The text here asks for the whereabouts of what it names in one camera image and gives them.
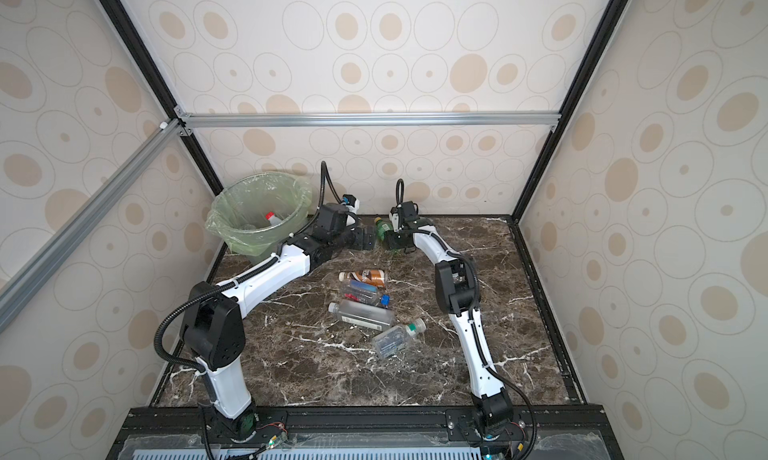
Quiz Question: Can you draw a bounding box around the green soda bottle yellow cap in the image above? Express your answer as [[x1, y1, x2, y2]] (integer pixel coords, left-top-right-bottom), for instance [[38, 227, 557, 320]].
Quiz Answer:
[[375, 217, 402, 250]]

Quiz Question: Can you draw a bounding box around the green-lined mesh waste bin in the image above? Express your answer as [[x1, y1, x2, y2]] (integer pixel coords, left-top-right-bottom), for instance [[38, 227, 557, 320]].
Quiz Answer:
[[205, 172, 313, 263]]

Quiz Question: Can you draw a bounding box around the clear small bottle green-white cap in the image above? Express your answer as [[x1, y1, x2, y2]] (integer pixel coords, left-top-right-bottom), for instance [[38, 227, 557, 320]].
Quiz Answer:
[[372, 318, 426, 358]]

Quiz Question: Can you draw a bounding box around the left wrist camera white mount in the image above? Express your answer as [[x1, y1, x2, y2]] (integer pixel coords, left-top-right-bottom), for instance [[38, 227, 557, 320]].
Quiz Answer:
[[341, 194, 360, 214]]

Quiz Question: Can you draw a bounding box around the diagonal aluminium rail left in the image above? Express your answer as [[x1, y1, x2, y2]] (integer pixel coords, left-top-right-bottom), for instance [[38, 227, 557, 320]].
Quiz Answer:
[[1, 119, 182, 330]]

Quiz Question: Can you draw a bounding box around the brown Nescafe bottle near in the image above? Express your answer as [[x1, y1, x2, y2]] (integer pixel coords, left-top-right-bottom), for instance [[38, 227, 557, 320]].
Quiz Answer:
[[338, 269, 388, 288]]

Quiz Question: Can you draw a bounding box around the clear crushed bottle blue cap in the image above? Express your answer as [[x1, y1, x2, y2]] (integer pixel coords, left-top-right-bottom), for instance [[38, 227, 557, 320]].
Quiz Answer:
[[340, 280, 390, 308]]

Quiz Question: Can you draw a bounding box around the clear square bottle white cap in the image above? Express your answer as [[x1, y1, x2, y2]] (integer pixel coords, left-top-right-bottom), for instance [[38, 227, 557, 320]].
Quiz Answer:
[[328, 300, 396, 332]]

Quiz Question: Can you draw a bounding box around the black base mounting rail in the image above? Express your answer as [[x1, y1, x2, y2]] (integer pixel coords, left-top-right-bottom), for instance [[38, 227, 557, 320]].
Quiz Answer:
[[107, 405, 623, 459]]

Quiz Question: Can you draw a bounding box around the horizontal aluminium rail back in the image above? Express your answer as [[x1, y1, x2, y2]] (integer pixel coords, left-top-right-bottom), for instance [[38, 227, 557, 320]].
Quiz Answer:
[[181, 111, 561, 128]]

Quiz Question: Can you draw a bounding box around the white red-capped milk bottle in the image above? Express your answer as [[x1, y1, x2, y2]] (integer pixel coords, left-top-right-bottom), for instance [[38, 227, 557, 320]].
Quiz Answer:
[[265, 212, 284, 226]]

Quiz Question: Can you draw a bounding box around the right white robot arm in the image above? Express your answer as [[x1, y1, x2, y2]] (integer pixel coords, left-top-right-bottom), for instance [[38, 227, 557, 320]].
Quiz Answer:
[[384, 179, 538, 459]]

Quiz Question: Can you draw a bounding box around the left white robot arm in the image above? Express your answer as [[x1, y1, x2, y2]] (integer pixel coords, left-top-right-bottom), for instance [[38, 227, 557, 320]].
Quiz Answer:
[[153, 161, 373, 440]]

